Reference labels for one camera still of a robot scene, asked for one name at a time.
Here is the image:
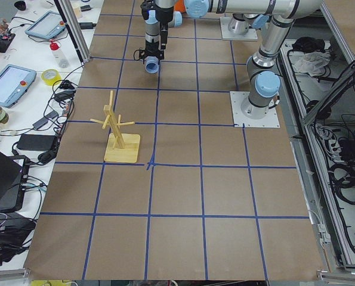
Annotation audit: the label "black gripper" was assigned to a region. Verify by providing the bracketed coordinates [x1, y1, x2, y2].
[140, 0, 156, 21]
[134, 48, 165, 64]

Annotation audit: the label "black power adapter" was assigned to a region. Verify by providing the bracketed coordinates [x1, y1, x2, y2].
[17, 134, 56, 151]

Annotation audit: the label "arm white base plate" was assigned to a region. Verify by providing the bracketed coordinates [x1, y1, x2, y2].
[220, 17, 258, 41]
[230, 91, 280, 128]

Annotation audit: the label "black laptop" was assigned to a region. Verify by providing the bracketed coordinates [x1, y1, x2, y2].
[0, 152, 29, 213]

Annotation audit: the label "yellow tape roll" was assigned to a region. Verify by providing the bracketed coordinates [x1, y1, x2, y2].
[41, 69, 61, 86]

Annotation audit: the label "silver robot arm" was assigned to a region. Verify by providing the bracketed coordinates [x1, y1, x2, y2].
[140, 0, 177, 54]
[133, 1, 322, 73]

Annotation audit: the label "wooden cup rack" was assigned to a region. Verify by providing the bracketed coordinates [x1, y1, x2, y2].
[90, 91, 141, 163]

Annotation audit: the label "light blue plastic cup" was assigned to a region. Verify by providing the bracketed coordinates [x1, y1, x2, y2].
[145, 56, 159, 74]

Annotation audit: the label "orange can with grey lid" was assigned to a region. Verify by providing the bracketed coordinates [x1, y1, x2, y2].
[174, 0, 186, 13]

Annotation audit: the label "near teach pendant tablet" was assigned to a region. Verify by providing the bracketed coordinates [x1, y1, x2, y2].
[0, 64, 36, 108]

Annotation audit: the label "far teach pendant tablet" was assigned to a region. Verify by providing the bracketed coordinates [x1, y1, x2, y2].
[24, 11, 66, 40]

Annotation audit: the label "teach pendant tablet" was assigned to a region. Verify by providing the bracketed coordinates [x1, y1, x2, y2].
[0, 64, 36, 108]
[24, 11, 66, 40]

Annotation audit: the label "clear bottle red cap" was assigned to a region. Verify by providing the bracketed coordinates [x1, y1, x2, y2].
[50, 40, 69, 68]

